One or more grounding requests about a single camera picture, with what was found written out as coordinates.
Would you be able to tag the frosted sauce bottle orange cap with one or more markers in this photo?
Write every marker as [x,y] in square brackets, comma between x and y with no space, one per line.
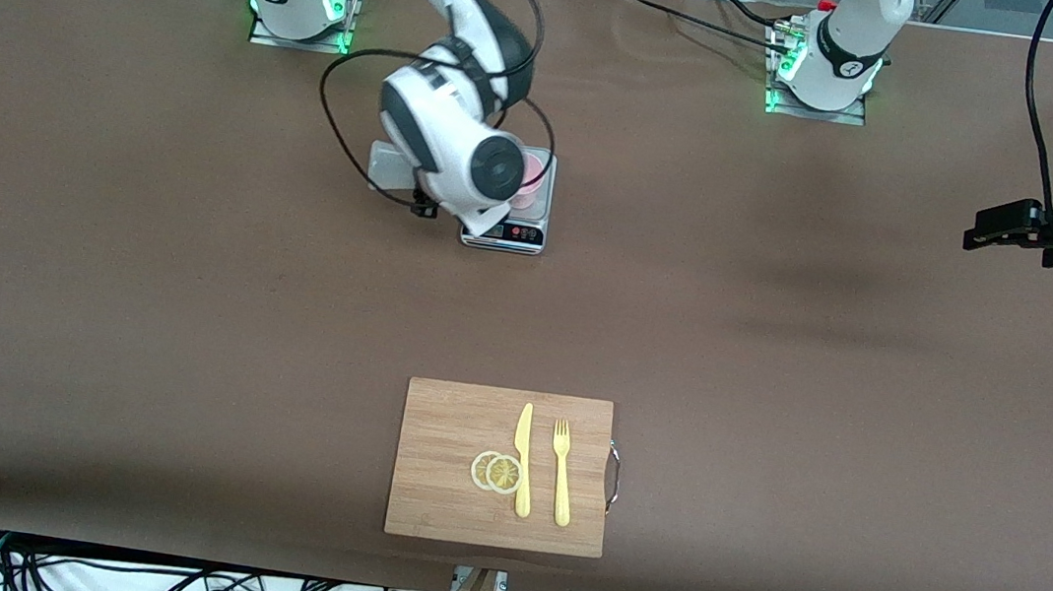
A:
[390,168]

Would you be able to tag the pink plastic cup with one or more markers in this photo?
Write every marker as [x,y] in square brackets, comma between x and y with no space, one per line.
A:
[533,187]

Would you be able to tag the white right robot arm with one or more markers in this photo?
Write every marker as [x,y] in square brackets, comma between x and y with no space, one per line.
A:
[438,117]

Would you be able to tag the silver digital kitchen scale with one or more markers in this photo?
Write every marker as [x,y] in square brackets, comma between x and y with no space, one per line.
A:
[534,232]

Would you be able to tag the yellow plastic knife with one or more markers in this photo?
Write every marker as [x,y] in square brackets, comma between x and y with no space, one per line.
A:
[524,454]

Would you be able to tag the lemon slice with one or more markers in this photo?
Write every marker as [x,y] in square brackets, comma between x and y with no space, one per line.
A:
[477,469]
[504,474]

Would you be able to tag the bamboo cutting board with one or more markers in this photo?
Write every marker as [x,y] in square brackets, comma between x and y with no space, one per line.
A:
[444,494]

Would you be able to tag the yellow plastic fork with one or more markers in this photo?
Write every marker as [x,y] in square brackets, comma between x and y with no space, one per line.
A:
[562,483]

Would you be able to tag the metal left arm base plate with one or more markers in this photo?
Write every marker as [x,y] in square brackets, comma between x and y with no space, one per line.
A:
[852,118]

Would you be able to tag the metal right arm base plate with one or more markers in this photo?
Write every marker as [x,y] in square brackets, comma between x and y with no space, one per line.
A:
[340,34]

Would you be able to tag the metal table edge bracket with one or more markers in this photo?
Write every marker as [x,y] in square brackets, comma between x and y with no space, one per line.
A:
[500,585]

